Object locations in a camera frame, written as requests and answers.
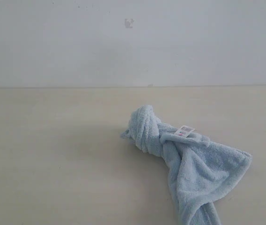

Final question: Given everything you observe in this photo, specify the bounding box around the light blue fluffy towel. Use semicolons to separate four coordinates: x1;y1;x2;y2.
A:
122;105;252;225

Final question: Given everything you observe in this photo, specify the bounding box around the white printed clothing label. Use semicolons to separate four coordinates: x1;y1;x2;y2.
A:
175;126;195;137

